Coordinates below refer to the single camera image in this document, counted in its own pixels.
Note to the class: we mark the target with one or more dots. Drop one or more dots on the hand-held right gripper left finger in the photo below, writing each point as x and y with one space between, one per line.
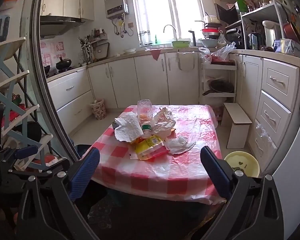
83 172

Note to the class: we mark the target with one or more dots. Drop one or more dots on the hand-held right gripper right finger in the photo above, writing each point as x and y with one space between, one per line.
215 175

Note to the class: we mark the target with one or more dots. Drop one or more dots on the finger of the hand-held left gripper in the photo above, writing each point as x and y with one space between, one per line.
40 170
27 152

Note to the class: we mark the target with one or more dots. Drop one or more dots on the clear plastic bottle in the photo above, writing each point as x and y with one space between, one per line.
144 108

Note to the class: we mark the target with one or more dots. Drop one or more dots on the yellow plastic basin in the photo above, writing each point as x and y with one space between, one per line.
240 160

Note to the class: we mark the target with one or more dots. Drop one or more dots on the dark plastic bag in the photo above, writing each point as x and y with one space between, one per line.
100 212

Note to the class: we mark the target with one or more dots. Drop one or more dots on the crumpled white tissue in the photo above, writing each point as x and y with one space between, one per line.
178 143

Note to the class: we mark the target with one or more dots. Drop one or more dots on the white wooden stool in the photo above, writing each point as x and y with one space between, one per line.
237 132

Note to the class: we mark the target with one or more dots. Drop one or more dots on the red checked plastic tablecloth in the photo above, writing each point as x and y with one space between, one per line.
140 177

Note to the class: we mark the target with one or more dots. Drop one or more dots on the red snack packet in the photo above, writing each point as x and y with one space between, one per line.
160 153

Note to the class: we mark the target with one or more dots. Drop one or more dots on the floral waste bag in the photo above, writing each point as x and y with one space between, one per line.
98 111

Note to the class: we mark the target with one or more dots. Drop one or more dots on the white folding shelf rack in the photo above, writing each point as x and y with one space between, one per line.
7 80

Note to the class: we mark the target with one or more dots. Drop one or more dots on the crumpled white paper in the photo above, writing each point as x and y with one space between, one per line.
128 127

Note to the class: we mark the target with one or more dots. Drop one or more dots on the clear plastic sheet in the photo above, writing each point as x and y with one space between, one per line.
265 135

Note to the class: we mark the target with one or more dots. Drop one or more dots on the yellow snack packet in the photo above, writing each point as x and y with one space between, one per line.
150 145

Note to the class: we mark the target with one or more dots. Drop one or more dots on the crumpled silver foil wrapper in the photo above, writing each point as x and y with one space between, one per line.
165 120

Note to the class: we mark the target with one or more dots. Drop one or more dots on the dark frying pan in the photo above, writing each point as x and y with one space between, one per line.
222 87

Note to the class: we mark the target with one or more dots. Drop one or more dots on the white panelled drawer cabinet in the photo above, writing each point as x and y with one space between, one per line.
272 100

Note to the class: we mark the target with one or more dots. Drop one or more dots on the black wok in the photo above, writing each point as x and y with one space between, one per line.
63 64

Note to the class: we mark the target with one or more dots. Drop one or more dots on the white corner shelf rack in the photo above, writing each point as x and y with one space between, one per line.
218 67

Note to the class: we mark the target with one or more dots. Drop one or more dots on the white door base cabinets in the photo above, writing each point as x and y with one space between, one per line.
140 80

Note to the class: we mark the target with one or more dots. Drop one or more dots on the white red plastic bag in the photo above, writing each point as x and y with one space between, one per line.
205 55

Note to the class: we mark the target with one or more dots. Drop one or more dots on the clear plastic bag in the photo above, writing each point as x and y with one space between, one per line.
223 51

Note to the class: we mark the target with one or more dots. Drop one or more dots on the small white bowl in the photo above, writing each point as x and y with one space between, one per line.
129 50

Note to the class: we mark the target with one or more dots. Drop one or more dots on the range hood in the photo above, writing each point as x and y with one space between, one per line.
57 23

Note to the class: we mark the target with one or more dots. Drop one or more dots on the large white bowl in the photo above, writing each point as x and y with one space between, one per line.
209 43

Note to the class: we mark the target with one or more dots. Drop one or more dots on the pink cloth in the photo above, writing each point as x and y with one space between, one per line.
155 54

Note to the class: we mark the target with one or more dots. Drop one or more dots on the green basin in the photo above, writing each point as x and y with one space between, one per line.
180 43

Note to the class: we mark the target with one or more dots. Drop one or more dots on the black water tap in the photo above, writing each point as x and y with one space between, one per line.
193 38

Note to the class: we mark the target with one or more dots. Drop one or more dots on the red basin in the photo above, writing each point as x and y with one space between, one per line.
210 32

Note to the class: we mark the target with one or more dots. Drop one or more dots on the chrome kitchen faucet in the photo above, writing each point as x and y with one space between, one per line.
175 30

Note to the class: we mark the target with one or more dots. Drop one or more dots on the white electric kettle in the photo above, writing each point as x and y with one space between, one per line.
271 33

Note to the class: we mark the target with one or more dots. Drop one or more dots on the white upper cabinets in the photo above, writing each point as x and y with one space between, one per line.
65 2

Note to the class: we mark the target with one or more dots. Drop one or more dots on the white saucepan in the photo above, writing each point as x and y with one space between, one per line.
210 19

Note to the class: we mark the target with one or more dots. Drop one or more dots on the black microwave oven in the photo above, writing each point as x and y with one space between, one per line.
227 15

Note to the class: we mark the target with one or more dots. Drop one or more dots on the red frying pan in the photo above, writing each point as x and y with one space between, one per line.
291 32

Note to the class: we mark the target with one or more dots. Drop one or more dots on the white metal storage rack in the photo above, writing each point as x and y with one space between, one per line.
260 11

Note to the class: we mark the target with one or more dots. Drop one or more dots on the kitchen window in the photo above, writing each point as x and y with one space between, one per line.
165 10

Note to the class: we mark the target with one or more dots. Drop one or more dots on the silver gas water heater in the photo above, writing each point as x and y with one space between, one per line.
115 2

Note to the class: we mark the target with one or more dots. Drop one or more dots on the metal sliding door frame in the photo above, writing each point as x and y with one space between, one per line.
38 55

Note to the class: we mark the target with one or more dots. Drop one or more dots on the wall utensil rack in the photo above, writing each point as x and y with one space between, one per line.
92 43

